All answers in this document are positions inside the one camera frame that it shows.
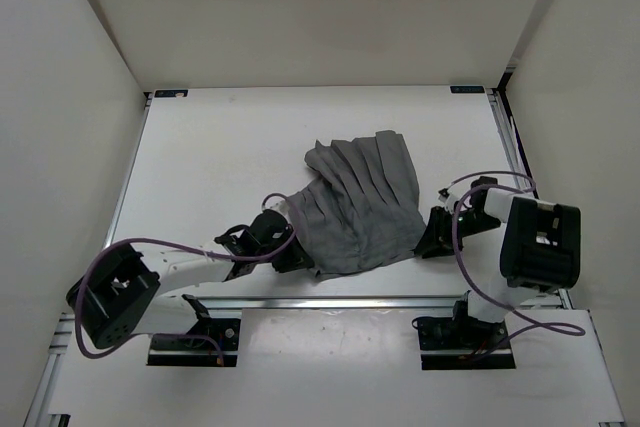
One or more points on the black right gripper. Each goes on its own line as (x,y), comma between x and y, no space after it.
(432,242)

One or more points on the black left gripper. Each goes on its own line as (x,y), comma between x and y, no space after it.
(296,257)

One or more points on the grey pleated skirt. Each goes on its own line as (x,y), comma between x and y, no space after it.
(361,209)

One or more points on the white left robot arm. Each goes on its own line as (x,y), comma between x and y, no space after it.
(139,286)

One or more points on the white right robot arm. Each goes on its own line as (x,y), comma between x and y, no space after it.
(540,251)

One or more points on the right blue corner label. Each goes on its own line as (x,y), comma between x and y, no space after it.
(466,89)

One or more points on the blue corner label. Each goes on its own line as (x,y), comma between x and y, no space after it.
(466,89)
(171,93)

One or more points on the left blue corner label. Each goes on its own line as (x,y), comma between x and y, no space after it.
(171,93)

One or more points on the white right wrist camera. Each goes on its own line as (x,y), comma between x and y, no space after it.
(448,199)

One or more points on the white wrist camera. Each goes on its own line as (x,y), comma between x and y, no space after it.
(280,206)
(448,199)

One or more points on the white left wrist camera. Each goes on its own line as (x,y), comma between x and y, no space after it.
(280,206)

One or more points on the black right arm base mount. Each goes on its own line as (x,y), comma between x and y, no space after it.
(460,342)

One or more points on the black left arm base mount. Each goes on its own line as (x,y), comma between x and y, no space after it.
(212,341)

